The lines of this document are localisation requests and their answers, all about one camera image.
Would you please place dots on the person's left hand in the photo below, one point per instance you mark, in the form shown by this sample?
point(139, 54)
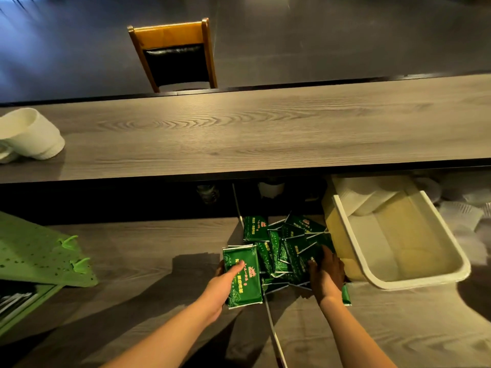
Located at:
point(218, 289)

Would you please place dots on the person's right hand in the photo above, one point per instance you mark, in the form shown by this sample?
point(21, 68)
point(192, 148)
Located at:
point(326, 279)

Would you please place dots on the person's right fingers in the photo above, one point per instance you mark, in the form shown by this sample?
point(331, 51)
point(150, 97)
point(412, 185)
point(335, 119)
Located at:
point(319, 262)

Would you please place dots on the person's left thumb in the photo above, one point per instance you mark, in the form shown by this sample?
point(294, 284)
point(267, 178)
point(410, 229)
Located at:
point(234, 269)

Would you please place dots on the green tissue packet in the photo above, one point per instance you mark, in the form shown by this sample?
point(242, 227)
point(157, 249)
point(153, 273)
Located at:
point(242, 277)

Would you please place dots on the person's left forearm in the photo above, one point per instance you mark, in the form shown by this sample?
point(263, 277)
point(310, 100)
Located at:
point(161, 339)

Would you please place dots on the person's right forearm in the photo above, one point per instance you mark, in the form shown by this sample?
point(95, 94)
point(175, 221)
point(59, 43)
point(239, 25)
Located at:
point(351, 335)

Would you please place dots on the pile of green packets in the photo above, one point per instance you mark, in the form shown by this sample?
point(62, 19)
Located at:
point(287, 251)

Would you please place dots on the glass jar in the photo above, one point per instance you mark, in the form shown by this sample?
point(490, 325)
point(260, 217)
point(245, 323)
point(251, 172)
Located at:
point(207, 193)

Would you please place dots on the white plastic bin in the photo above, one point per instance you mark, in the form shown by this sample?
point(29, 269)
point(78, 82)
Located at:
point(399, 241)

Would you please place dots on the white paper sheets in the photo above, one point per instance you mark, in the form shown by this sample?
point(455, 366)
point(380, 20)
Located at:
point(368, 193)

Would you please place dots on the white cup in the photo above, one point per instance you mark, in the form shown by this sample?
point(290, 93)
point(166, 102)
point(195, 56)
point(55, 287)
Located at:
point(271, 189)

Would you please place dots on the green perforated lid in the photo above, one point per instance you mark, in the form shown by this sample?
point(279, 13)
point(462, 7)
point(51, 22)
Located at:
point(36, 252)

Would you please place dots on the green plastic box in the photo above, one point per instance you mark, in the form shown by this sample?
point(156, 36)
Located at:
point(21, 302)

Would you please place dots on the wooden chair with black pad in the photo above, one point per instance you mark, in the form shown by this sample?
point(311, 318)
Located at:
point(174, 55)

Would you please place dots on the stack of white cups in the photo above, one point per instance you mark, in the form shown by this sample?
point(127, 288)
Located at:
point(30, 134)

